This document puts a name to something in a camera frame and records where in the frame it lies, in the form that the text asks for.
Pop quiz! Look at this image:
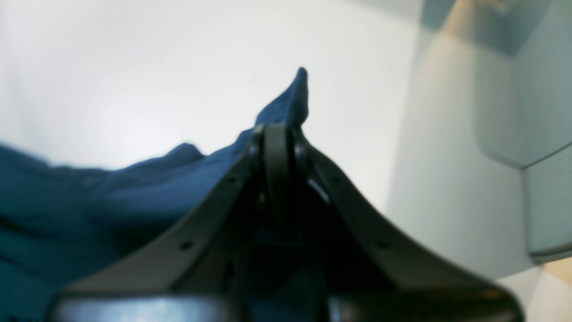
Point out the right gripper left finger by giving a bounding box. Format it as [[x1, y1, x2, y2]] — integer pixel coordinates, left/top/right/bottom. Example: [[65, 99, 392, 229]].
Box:
[[59, 130, 264, 305]]

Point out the dark blue t-shirt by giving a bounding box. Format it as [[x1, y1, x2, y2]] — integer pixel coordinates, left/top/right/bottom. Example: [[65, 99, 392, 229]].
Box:
[[1, 68, 308, 322]]

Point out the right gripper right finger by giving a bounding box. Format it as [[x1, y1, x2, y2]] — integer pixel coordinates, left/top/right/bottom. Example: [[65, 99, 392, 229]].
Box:
[[295, 130, 520, 309]]

